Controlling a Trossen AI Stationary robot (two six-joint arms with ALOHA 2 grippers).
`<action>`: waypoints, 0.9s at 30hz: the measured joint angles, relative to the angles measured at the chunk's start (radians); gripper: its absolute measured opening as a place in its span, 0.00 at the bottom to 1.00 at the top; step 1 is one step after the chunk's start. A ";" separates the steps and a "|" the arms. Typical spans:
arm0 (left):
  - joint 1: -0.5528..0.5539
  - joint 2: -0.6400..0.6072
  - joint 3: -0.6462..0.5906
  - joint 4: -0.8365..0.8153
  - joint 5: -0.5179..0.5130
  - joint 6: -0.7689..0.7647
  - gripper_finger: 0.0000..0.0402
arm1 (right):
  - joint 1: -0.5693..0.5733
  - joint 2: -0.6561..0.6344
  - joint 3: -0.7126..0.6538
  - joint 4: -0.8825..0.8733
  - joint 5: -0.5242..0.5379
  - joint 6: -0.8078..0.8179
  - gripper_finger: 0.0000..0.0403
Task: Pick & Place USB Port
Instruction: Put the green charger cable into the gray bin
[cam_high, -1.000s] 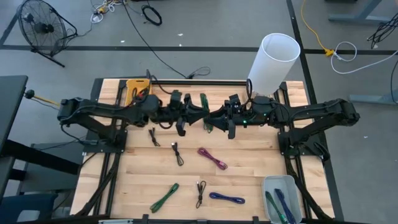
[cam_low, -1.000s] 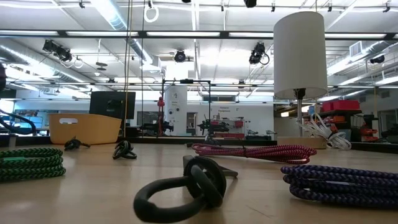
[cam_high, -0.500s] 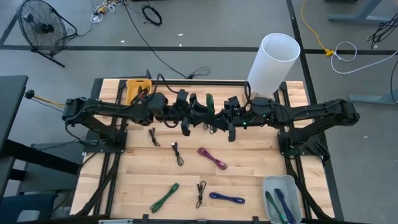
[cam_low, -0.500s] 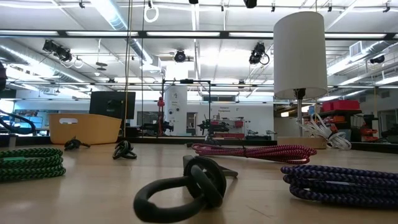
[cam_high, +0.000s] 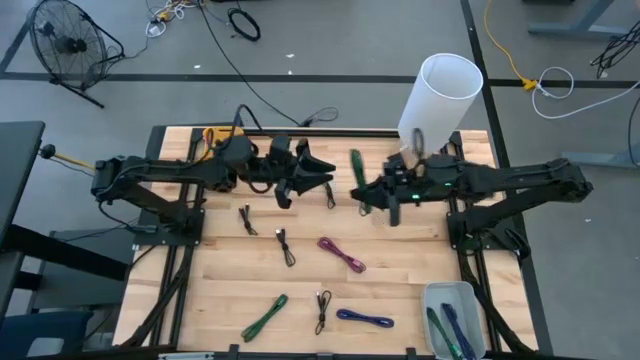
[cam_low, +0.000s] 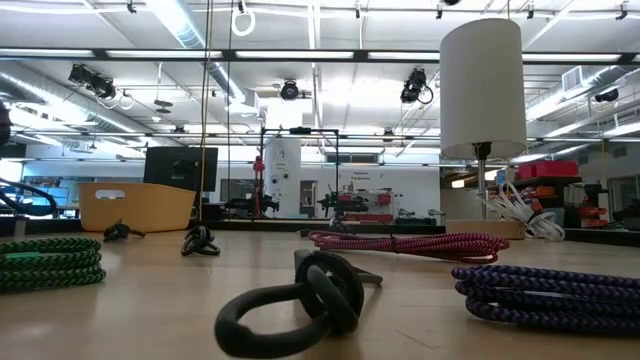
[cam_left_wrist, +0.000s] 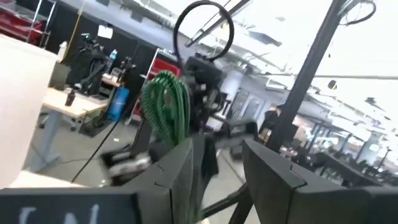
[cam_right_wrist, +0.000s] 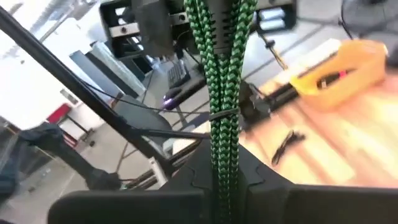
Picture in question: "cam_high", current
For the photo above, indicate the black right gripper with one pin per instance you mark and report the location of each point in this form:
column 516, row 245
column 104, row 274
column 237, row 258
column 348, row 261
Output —
column 407, row 182

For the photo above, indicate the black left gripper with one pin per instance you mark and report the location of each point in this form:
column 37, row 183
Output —
column 281, row 167

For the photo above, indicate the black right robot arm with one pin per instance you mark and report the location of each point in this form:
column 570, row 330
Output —
column 525, row 180

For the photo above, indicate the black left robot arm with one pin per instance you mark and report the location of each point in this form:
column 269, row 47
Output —
column 165, row 170

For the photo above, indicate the yellow plastic bin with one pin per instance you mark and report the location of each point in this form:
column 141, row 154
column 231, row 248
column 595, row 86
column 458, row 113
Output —
column 220, row 132

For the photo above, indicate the white shade table lamp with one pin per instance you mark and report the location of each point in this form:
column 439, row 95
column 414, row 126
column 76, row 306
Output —
column 440, row 110

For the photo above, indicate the gray plastic bin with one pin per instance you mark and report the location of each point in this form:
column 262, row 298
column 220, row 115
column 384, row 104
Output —
column 452, row 295

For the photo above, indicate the gray desk foot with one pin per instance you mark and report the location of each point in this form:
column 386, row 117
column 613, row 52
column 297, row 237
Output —
column 600, row 159
column 575, row 30

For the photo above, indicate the yellow rod with black knob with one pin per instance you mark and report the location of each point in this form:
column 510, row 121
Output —
column 47, row 151

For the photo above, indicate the black floor fan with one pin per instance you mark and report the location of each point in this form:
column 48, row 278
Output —
column 70, row 45

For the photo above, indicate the black desk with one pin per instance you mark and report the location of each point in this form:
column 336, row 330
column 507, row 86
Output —
column 17, row 165

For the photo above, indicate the blue chair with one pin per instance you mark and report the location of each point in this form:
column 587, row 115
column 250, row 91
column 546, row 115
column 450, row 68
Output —
column 45, row 330

